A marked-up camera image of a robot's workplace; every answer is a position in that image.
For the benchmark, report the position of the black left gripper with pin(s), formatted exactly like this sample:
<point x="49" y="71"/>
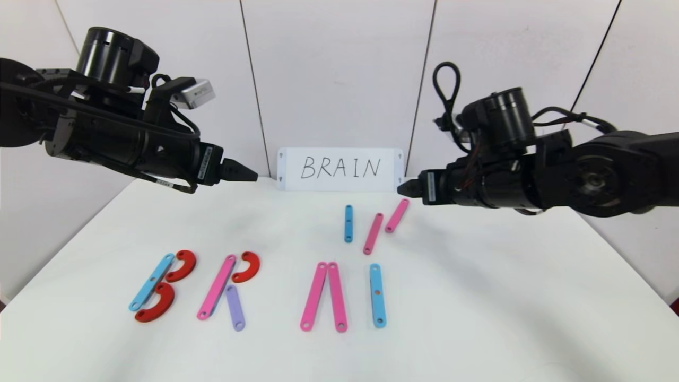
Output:
<point x="210" y="164"/>

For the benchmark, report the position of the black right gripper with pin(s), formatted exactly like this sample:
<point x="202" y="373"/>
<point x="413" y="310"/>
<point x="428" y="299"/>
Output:
<point x="430" y="188"/>

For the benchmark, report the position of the short pink bar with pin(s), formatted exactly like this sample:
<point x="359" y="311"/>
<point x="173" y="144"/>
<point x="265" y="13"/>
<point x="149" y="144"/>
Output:
<point x="397" y="216"/>

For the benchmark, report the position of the long deep pink bar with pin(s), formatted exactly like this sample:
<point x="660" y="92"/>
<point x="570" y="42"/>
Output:
<point x="373" y="233"/>
<point x="337" y="298"/>

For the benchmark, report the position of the short blue bar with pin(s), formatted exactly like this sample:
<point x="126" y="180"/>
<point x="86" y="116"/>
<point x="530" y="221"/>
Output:
<point x="348" y="223"/>

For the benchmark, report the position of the small red curved piece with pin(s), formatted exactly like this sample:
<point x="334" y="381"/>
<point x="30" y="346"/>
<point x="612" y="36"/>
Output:
<point x="253" y="268"/>

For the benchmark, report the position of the long light pink bar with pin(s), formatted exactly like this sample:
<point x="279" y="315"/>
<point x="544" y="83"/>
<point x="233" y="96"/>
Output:
<point x="314" y="297"/>
<point x="216" y="286"/>

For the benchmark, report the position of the short purple bar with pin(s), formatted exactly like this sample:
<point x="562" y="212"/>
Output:
<point x="235" y="309"/>

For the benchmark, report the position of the black and orange left arm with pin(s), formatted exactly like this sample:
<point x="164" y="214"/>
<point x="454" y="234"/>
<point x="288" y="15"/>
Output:
<point x="106" y="146"/>

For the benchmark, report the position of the white BRAIN sign card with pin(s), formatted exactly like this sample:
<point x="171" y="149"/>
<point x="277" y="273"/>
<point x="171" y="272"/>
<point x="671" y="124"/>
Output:
<point x="297" y="182"/>

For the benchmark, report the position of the large red curved piece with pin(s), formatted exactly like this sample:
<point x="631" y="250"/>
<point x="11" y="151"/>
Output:
<point x="162" y="309"/>
<point x="188" y="262"/>

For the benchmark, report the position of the long light blue bar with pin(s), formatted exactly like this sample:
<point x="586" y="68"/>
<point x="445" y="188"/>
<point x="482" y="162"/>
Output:
<point x="151" y="284"/>
<point x="377" y="307"/>

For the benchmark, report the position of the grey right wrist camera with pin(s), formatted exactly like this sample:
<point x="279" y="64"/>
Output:
<point x="460" y="131"/>

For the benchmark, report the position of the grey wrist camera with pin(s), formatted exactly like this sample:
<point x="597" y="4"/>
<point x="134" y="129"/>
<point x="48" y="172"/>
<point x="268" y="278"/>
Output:
<point x="460" y="131"/>
<point x="196" y="94"/>

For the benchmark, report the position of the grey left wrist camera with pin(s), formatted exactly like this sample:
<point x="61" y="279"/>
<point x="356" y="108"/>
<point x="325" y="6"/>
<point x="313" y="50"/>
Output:
<point x="196" y="94"/>

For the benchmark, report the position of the black left camera bracket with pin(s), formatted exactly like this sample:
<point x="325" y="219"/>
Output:
<point x="159" y="103"/>

